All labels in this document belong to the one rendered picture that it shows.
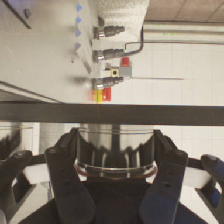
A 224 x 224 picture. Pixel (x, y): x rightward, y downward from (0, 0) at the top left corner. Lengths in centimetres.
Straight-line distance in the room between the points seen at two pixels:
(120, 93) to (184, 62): 74
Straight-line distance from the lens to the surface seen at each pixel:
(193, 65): 190
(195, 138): 183
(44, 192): 44
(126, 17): 51
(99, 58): 35
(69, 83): 16
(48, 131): 28
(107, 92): 43
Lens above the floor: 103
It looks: 3 degrees down
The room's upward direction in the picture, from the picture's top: 179 degrees counter-clockwise
